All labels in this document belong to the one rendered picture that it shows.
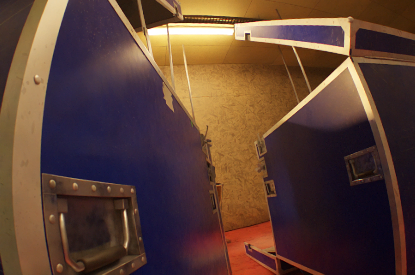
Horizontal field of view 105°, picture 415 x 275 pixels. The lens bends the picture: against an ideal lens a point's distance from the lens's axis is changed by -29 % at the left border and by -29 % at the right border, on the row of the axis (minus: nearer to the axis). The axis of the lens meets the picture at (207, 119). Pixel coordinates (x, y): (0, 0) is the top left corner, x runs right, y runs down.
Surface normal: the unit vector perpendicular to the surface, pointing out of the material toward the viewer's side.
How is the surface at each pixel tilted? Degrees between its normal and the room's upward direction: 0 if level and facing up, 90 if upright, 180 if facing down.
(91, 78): 90
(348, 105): 90
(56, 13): 90
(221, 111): 90
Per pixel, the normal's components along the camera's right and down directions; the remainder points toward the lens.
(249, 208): 0.21, -0.36
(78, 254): 0.98, -0.20
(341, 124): -0.98, 0.11
